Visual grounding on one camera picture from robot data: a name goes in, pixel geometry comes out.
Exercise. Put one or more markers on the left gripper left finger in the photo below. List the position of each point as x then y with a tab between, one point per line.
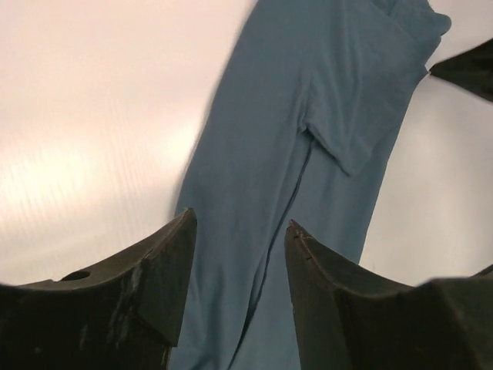
124	312

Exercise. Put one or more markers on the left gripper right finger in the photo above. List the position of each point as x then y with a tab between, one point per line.
347	317

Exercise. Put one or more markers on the grey-blue t-shirt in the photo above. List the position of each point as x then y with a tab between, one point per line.
301	128

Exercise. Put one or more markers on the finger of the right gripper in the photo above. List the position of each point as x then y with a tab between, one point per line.
470	70

